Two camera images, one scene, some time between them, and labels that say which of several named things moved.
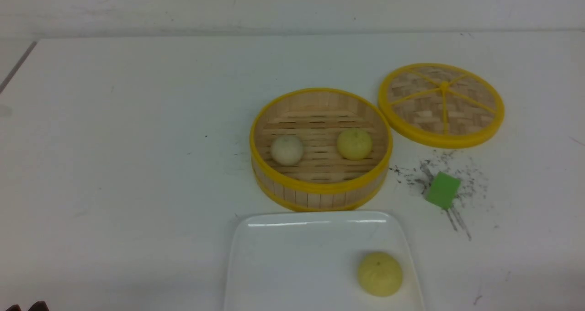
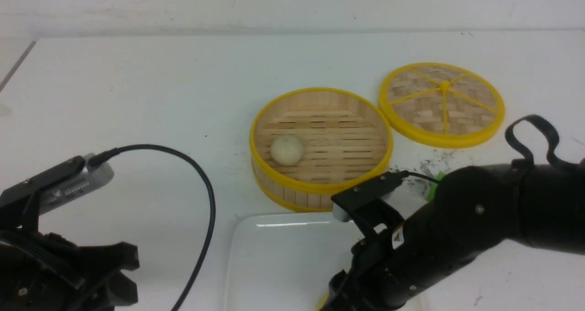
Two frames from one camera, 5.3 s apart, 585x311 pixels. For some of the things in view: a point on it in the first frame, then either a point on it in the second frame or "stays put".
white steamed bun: [287, 150] stays put
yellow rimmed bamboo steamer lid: [442, 105] stays put
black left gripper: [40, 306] to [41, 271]
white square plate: [310, 261] stays put
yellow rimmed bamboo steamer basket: [322, 181] stays put
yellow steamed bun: [354, 144] to [322, 301]
